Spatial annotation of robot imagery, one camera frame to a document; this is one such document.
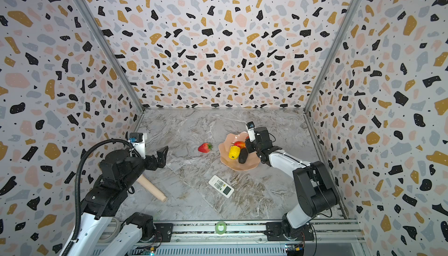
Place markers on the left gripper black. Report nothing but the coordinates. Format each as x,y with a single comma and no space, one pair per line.
161,157

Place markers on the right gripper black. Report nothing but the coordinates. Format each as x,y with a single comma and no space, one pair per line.
255,145

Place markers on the red yellow fake mango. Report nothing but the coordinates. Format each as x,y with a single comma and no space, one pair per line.
240,144

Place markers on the yellow fake lemon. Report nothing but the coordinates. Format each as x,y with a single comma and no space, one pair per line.
234,152

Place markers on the red fake strawberry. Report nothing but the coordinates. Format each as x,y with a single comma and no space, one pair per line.
205,148

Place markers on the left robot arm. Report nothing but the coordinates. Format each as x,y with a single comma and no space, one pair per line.
120,169

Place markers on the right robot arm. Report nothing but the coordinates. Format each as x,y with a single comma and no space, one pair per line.
315,189

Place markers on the pink fruit bowl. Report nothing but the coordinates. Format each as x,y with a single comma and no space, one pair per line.
224,148

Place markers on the dark fake avocado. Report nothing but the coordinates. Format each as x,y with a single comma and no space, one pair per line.
243,156

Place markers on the wooden rolling pin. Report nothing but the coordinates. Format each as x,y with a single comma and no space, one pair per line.
145,183

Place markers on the white remote control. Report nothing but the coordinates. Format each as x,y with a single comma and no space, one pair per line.
221,186

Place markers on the green tape roll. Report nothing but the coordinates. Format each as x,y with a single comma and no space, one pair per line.
220,228

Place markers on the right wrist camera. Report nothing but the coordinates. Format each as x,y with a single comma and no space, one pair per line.
251,131

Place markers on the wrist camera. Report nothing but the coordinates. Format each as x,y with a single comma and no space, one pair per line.
251,131
138,139

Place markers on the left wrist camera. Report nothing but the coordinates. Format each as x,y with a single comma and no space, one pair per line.
138,139

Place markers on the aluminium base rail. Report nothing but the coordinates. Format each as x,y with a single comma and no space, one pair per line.
321,237

